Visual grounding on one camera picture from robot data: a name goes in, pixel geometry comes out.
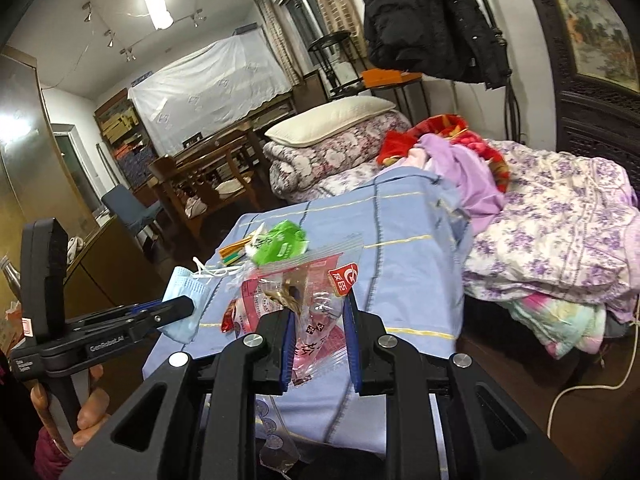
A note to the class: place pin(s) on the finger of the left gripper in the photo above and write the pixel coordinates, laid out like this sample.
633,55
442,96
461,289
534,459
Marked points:
164,312

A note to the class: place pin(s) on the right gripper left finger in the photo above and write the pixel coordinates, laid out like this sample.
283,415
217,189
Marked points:
262,361

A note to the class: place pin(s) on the cream pillow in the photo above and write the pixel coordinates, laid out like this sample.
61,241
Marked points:
323,121

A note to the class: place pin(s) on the person's left hand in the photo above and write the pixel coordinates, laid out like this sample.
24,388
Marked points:
90,418

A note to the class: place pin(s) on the maroon left sleeve forearm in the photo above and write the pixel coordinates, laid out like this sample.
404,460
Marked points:
50,461

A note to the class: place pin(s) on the purple floral quilt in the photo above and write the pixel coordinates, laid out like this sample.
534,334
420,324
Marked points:
569,230

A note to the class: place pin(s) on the red floral blanket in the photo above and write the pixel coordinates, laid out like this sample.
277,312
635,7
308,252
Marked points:
455,130

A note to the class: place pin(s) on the wooden armchair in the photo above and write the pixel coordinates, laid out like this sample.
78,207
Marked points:
217,175

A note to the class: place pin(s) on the blue checked bed sheet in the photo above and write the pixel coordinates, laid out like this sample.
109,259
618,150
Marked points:
415,240

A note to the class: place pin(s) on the blue chair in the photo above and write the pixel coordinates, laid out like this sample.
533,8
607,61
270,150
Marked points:
121,202

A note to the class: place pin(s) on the wooden bookshelf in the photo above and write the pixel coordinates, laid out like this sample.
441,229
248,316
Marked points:
126,138

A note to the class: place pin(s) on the green snack bag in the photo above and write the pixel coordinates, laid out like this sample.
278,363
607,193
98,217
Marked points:
282,241

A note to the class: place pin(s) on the clear red plastic bag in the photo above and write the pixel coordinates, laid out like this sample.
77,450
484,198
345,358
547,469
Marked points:
314,287

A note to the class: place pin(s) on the black round stand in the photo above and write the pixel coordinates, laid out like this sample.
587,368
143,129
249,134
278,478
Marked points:
341,62

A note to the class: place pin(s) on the colourful paper card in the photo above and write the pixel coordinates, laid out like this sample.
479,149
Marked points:
232,253

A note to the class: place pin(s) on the lilac cloth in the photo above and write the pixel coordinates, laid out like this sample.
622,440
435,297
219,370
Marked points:
468,172

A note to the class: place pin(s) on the black hanging jacket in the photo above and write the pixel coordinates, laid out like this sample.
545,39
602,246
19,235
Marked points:
445,39

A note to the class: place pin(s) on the white cloth covered cabinet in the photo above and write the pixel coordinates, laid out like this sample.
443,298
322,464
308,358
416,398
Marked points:
208,90

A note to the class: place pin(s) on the black coat rack pole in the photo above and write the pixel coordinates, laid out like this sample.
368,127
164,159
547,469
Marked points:
512,120

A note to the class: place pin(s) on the pastel tie-dye blanket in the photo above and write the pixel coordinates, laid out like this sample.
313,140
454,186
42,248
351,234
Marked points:
559,325

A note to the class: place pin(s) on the grey floral folded quilt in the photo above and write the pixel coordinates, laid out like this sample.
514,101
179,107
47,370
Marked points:
333,166

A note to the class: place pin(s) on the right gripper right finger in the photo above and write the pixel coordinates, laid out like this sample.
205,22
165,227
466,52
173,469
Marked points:
378,361

